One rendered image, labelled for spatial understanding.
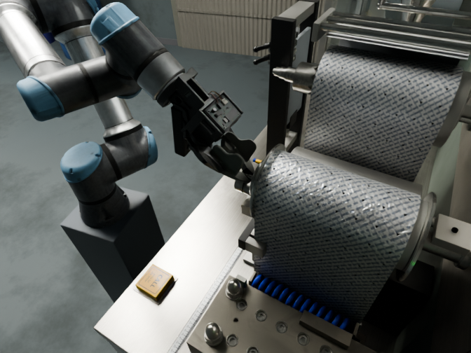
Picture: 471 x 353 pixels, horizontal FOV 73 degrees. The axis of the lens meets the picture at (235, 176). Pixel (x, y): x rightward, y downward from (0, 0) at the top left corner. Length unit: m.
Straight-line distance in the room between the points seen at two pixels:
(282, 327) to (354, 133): 0.41
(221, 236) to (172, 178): 1.55
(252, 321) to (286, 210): 0.26
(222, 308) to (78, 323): 1.37
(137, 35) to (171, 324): 0.63
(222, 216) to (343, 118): 0.50
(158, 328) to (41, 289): 1.42
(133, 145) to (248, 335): 0.59
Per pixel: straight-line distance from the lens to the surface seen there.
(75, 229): 1.10
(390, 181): 0.67
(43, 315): 2.11
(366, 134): 0.68
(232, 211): 1.00
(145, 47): 0.55
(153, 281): 0.88
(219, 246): 0.93
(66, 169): 0.95
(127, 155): 0.96
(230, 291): 0.68
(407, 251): 0.53
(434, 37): 0.69
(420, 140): 0.67
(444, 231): 0.55
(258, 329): 0.68
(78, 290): 2.09
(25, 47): 0.75
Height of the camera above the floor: 1.67
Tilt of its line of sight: 44 degrees down
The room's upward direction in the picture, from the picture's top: 3 degrees counter-clockwise
